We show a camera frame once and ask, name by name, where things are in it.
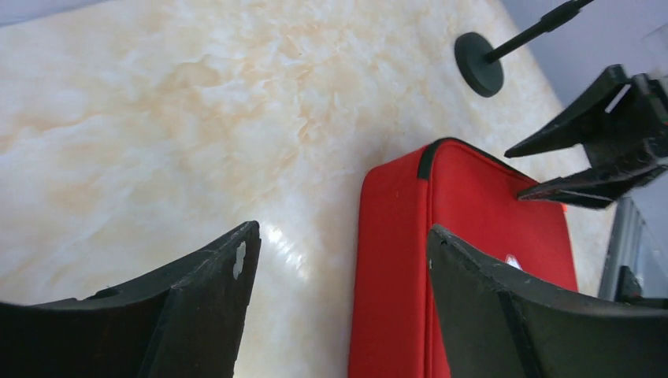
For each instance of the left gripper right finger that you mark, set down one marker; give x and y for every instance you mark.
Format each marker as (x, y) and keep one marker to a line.
(498, 321)

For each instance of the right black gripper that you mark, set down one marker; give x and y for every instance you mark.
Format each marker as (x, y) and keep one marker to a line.
(623, 124)

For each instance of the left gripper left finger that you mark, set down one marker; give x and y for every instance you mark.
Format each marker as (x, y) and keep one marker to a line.
(184, 319)

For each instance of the red black medicine kit bag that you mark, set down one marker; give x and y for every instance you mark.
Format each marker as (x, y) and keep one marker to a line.
(395, 327)

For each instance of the black microphone stand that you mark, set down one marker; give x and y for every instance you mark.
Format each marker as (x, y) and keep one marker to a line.
(479, 62)

